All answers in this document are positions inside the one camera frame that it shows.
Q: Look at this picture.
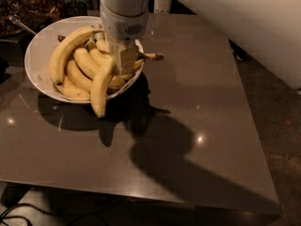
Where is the curved yellow banana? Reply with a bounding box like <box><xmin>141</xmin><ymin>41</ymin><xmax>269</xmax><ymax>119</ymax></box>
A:
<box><xmin>90</xmin><ymin>52</ymin><xmax>164</xmax><ymax>118</ymax></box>

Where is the long top yellow banana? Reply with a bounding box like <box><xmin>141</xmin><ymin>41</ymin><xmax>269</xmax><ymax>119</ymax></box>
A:
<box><xmin>48</xmin><ymin>26</ymin><xmax>103</xmax><ymax>85</ymax></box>

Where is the metal spoon handle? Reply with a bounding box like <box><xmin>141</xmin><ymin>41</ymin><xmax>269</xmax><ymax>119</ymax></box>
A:
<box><xmin>9</xmin><ymin>15</ymin><xmax>37</xmax><ymax>36</ymax></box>

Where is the left lower yellow banana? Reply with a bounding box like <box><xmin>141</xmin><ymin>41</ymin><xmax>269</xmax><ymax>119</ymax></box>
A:
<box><xmin>66</xmin><ymin>59</ymin><xmax>92</xmax><ymax>92</ymax></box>

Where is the black floor cable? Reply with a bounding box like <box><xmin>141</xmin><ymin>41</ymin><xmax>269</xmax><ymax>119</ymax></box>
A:
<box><xmin>0</xmin><ymin>201</ymin><xmax>104</xmax><ymax>226</ymax></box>

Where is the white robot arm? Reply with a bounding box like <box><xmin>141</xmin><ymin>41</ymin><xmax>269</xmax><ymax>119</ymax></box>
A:
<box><xmin>100</xmin><ymin>0</ymin><xmax>301</xmax><ymax>89</ymax></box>

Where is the middle lower yellow banana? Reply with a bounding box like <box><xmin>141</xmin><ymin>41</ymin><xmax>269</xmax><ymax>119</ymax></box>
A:
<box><xmin>73</xmin><ymin>47</ymin><xmax>101</xmax><ymax>81</ymax></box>

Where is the right yellow banana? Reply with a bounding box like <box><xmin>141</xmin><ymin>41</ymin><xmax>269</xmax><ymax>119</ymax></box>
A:
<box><xmin>86</xmin><ymin>41</ymin><xmax>112</xmax><ymax>66</ymax></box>

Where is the glass jar of snacks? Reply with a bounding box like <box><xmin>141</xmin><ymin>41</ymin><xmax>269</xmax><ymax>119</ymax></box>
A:
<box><xmin>26</xmin><ymin>0</ymin><xmax>65</xmax><ymax>22</ymax></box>

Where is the far right small banana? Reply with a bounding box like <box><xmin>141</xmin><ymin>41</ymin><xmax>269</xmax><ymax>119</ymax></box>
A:
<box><xmin>133</xmin><ymin>58</ymin><xmax>145</xmax><ymax>73</ymax></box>

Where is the white cylinder post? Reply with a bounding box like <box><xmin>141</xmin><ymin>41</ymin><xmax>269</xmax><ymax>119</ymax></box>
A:
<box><xmin>154</xmin><ymin>0</ymin><xmax>172</xmax><ymax>13</ymax></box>

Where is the white ceramic bowl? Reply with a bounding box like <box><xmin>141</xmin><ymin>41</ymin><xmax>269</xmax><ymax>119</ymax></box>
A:
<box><xmin>24</xmin><ymin>15</ymin><xmax>146</xmax><ymax>105</ymax></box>

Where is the bottom left yellow banana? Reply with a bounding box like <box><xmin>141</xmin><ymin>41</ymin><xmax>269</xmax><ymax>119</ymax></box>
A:
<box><xmin>55</xmin><ymin>76</ymin><xmax>90</xmax><ymax>102</ymax></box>

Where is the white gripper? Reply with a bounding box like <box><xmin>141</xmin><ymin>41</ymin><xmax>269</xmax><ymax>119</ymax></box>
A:
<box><xmin>100</xmin><ymin>0</ymin><xmax>149</xmax><ymax>74</ymax></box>

